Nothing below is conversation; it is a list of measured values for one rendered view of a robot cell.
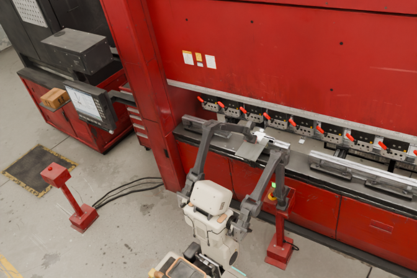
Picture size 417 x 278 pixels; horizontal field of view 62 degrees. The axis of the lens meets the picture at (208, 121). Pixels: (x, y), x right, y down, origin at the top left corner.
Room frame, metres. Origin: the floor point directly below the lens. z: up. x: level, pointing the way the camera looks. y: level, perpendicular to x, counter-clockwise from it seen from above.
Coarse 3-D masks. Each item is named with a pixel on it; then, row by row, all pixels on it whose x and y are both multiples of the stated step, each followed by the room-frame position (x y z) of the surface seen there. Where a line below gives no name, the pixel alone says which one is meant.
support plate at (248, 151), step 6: (264, 138) 2.07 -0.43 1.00; (246, 144) 2.05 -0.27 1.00; (252, 144) 2.03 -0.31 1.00; (258, 144) 2.02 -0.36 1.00; (264, 144) 2.01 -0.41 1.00; (240, 150) 1.99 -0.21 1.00; (246, 150) 1.98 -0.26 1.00; (252, 150) 1.97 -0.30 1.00; (258, 150) 1.95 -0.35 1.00; (240, 156) 1.93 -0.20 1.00; (246, 156) 1.91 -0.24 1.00; (252, 156) 1.90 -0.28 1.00; (258, 156) 1.89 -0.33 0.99
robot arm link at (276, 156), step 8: (272, 152) 1.50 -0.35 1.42; (280, 152) 1.51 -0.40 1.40; (272, 160) 1.45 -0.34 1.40; (280, 160) 1.50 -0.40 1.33; (272, 168) 1.41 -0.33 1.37; (264, 176) 1.38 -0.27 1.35; (264, 184) 1.34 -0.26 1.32; (256, 192) 1.31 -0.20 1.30; (256, 200) 1.27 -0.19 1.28; (240, 208) 1.27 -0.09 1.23; (256, 208) 1.22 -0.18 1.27; (256, 216) 1.22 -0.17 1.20
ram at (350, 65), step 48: (192, 0) 2.35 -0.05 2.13; (240, 0) 2.16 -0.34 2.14; (192, 48) 2.40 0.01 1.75; (240, 48) 2.14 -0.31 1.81; (288, 48) 1.93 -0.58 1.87; (336, 48) 1.74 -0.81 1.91; (384, 48) 1.59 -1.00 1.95; (288, 96) 1.93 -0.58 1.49; (336, 96) 1.72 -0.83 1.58; (384, 96) 1.56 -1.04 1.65
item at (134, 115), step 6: (126, 84) 3.35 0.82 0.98; (120, 90) 3.29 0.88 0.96; (126, 90) 3.23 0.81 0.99; (132, 108) 3.25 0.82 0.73; (132, 114) 3.27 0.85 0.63; (138, 114) 3.20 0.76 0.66; (132, 120) 3.29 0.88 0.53; (138, 120) 3.22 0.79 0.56; (138, 126) 3.21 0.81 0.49; (138, 132) 3.27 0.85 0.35; (144, 132) 3.21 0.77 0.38; (138, 138) 3.29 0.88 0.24; (144, 138) 3.23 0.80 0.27; (144, 144) 3.26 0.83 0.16
